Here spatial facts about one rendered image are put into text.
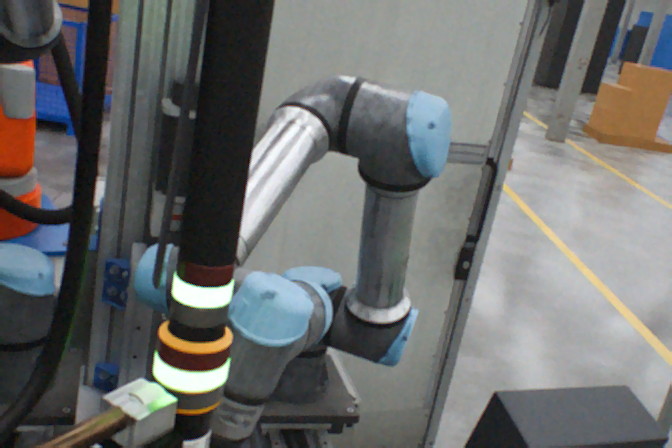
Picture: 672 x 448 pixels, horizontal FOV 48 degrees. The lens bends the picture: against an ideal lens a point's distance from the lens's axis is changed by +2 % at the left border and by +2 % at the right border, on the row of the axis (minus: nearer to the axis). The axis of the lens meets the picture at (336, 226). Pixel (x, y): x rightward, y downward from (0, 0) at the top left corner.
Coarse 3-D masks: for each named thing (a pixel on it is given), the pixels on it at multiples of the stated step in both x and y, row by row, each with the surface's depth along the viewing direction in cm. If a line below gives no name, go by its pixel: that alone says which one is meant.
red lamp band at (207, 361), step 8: (160, 344) 43; (160, 352) 43; (168, 352) 43; (176, 352) 42; (184, 352) 42; (216, 352) 43; (224, 352) 44; (168, 360) 43; (176, 360) 43; (184, 360) 42; (192, 360) 43; (200, 360) 43; (208, 360) 43; (216, 360) 43; (224, 360) 44; (184, 368) 43; (192, 368) 43; (200, 368) 43; (208, 368) 43; (216, 368) 43
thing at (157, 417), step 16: (144, 384) 43; (112, 400) 41; (128, 400) 41; (160, 400) 42; (176, 400) 42; (128, 416) 40; (144, 416) 40; (160, 416) 42; (128, 432) 41; (144, 432) 41; (160, 432) 42; (176, 432) 43
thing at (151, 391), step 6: (150, 384) 43; (156, 384) 43; (138, 390) 42; (144, 390) 42; (150, 390) 42; (156, 390) 42; (162, 390) 43; (132, 396) 42; (138, 396) 42; (144, 396) 42; (150, 396) 42; (156, 396) 42; (138, 402) 41; (144, 402) 41
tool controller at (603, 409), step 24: (624, 384) 121; (504, 408) 109; (528, 408) 110; (552, 408) 112; (576, 408) 113; (600, 408) 115; (624, 408) 116; (480, 432) 114; (504, 432) 109; (528, 432) 106; (552, 432) 107; (576, 432) 109; (600, 432) 110; (624, 432) 112; (648, 432) 113
